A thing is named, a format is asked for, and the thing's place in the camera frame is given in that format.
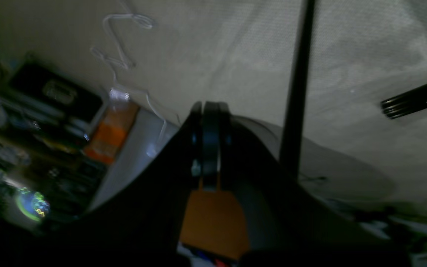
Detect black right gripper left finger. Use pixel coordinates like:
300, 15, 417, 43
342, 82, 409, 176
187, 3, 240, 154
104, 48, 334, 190
43, 102, 202, 267

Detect orange packet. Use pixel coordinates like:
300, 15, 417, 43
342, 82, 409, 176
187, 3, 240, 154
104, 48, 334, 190
83, 88, 140, 165

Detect black folded tripod legs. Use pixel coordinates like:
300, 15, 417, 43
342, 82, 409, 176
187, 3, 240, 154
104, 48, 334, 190
380, 83, 427, 119

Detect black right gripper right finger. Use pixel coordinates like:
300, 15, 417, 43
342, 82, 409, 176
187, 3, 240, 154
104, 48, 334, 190
203, 102, 410, 267

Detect white cable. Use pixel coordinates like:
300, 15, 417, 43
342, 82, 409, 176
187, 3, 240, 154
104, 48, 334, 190
90, 13, 181, 158

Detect black floor lamp stand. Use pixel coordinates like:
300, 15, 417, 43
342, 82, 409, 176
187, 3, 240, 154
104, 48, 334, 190
279, 0, 316, 181

